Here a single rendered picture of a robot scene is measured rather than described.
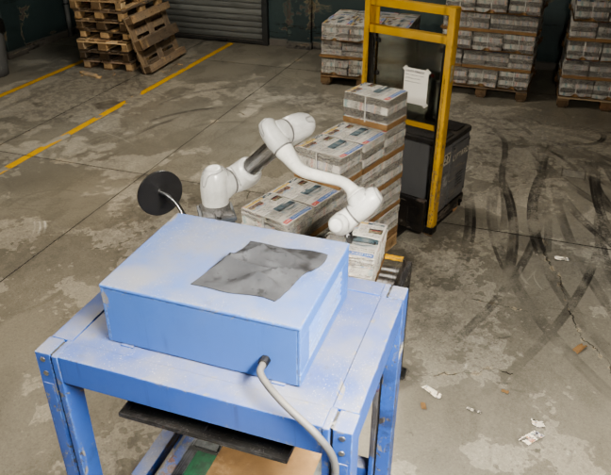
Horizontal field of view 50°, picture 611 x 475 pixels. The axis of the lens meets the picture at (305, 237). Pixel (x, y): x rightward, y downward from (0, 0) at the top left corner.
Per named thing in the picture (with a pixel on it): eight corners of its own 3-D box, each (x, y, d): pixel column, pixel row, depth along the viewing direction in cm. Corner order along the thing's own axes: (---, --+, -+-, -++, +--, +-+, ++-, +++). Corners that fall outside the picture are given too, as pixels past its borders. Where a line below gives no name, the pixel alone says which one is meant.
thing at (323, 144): (296, 147, 447) (296, 145, 447) (321, 134, 468) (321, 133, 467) (342, 159, 429) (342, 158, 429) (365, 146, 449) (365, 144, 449)
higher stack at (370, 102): (338, 244, 543) (342, 90, 478) (357, 229, 564) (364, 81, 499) (378, 258, 523) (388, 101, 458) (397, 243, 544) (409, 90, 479)
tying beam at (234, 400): (159, 261, 250) (156, 238, 245) (405, 311, 223) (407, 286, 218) (41, 377, 195) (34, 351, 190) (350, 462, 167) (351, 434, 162)
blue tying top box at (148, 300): (183, 262, 231) (177, 211, 220) (348, 295, 213) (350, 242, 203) (108, 339, 194) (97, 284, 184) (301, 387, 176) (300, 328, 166)
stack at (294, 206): (244, 312, 463) (239, 206, 421) (338, 243, 544) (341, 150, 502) (288, 333, 443) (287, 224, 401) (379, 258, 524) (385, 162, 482)
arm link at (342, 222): (342, 239, 322) (363, 222, 319) (334, 240, 307) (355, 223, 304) (328, 222, 324) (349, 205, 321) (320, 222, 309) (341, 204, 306)
